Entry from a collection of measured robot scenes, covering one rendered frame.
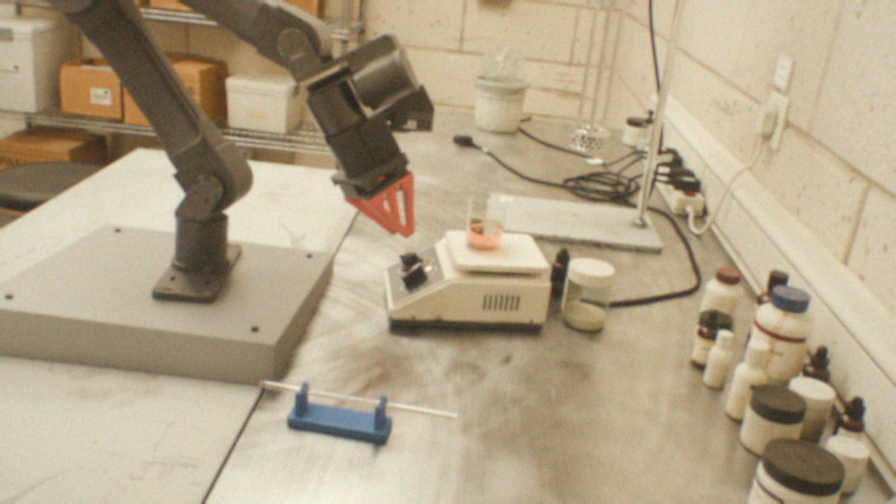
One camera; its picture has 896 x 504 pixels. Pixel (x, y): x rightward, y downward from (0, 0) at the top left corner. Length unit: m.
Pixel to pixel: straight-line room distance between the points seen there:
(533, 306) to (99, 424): 0.52
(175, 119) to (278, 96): 2.27
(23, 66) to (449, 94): 1.61
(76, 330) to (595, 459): 0.55
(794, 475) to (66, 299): 0.75
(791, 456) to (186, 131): 0.71
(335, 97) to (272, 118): 2.35
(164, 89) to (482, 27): 2.53
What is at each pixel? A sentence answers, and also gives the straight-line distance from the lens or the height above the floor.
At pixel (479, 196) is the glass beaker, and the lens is 1.04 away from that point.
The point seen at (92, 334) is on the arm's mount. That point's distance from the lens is 0.95.
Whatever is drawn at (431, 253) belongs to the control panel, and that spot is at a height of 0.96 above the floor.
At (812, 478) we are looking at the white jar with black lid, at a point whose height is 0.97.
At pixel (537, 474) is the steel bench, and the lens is 0.82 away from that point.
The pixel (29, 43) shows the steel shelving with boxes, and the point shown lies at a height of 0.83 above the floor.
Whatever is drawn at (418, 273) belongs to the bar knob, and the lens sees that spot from 1.05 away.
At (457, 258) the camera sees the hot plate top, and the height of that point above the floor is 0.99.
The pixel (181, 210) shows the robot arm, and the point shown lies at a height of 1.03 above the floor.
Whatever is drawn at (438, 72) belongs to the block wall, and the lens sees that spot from 3.49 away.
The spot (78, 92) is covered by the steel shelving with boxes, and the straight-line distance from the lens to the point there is 3.53.
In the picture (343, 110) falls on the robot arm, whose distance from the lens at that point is 0.96.
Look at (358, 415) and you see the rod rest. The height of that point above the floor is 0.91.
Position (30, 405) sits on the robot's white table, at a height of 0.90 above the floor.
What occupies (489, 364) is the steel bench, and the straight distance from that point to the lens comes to 0.98.
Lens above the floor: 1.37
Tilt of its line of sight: 21 degrees down
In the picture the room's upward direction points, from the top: 6 degrees clockwise
